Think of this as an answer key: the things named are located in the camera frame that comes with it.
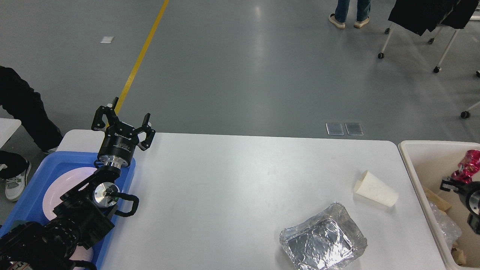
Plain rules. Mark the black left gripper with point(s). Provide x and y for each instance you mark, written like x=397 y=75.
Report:
x=119 y=142

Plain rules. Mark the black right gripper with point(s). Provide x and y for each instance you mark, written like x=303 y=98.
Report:
x=469 y=193

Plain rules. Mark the brown paper bag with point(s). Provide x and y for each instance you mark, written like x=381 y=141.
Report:
x=457 y=253

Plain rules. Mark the crushed red soda can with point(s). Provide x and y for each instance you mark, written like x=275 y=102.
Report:
x=467 y=167

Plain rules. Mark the clear plastic wrap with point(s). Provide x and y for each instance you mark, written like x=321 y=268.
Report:
x=450 y=230

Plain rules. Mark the pink plate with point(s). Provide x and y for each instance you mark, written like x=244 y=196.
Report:
x=60 y=186

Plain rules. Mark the white paper cup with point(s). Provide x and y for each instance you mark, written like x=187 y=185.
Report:
x=371 y=187

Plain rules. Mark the aluminium foil tray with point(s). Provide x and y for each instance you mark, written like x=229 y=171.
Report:
x=330 y=240

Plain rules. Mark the pink mug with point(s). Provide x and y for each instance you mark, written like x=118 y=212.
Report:
x=83 y=254

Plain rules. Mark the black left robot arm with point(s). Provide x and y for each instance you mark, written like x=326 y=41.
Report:
x=84 y=215

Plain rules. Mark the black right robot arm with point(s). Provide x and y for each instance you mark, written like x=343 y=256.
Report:
x=473 y=220

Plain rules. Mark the beige plastic bin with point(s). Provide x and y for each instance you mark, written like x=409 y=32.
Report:
x=427 y=163

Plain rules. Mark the white caster leg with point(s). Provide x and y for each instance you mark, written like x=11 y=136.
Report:
x=466 y=114

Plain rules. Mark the right clear floor plate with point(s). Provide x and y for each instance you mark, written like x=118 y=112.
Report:
x=354 y=129

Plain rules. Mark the clear floor plate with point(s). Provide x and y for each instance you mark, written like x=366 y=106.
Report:
x=334 y=129
x=354 y=129

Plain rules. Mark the white side table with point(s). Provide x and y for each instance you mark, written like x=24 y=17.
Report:
x=8 y=126

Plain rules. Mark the blue plastic tray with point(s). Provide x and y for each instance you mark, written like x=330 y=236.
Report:
x=29 y=206

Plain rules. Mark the left clear floor plate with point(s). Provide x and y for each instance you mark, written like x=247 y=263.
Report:
x=334 y=129

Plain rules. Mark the rack with black clothes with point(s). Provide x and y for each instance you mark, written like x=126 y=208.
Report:
x=418 y=16

